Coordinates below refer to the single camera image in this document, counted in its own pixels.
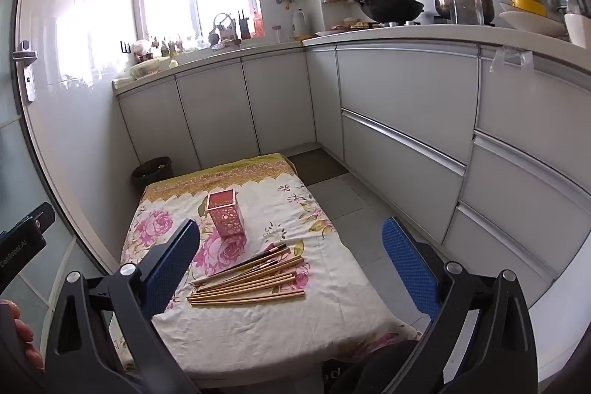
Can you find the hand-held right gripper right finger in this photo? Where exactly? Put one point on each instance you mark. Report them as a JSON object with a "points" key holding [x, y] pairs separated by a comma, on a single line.
{"points": [[411, 264]]}

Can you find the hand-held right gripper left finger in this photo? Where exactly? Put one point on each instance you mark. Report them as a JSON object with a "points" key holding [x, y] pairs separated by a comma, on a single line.
{"points": [[173, 264]]}

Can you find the pink perforated utensil holder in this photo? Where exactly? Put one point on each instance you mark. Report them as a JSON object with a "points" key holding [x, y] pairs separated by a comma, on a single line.
{"points": [[226, 221]]}

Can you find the pile of wooden chopsticks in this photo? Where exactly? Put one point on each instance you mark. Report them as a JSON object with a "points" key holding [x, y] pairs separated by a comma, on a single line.
{"points": [[244, 297]]}

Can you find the black chopstick with gold band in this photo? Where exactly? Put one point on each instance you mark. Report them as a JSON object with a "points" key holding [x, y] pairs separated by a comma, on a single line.
{"points": [[258, 258], [261, 265]]}

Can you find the person's left hand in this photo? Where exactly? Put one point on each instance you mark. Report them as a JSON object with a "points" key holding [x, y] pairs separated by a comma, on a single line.
{"points": [[25, 331]]}

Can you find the dark trash bin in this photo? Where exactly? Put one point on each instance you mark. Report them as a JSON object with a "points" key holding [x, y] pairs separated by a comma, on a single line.
{"points": [[147, 174]]}

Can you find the floral printed cloth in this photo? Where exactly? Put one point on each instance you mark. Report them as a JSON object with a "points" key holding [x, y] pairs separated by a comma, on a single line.
{"points": [[258, 329]]}

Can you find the dark printed cloth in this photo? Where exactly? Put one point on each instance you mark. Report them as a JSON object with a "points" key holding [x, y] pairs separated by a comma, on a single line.
{"points": [[360, 368]]}

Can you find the brown floor mat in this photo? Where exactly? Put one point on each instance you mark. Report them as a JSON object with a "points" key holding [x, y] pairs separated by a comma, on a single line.
{"points": [[318, 168]]}

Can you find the pale bowl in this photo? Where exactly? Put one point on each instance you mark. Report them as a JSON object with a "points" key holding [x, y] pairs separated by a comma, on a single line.
{"points": [[147, 68]]}

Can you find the row of small jars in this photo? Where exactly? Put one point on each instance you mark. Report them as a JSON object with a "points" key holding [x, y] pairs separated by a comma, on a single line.
{"points": [[180, 44]]}

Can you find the clear plastic hook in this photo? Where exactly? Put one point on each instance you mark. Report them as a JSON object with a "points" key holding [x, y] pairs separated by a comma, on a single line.
{"points": [[526, 59]]}

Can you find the plate with food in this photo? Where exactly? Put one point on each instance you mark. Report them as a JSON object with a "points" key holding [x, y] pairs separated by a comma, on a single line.
{"points": [[360, 24]]}

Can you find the black knife block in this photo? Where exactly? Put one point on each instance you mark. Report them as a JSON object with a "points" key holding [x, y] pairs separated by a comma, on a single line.
{"points": [[243, 27]]}

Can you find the red bottle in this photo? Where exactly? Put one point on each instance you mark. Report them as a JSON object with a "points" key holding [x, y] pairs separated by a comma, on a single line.
{"points": [[257, 24]]}

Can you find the black wok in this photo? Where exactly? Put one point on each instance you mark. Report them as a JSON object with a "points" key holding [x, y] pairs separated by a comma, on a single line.
{"points": [[392, 6]]}

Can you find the white plastic bottle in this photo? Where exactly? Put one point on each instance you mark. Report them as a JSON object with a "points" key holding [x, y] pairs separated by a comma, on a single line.
{"points": [[299, 24]]}

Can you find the white shallow bowl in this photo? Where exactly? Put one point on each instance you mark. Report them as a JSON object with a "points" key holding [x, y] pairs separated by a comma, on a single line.
{"points": [[526, 22]]}

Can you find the yellow bowl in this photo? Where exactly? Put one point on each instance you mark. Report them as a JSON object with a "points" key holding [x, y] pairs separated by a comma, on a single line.
{"points": [[528, 4]]}

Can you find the white cup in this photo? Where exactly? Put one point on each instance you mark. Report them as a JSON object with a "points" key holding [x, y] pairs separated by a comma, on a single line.
{"points": [[579, 29]]}

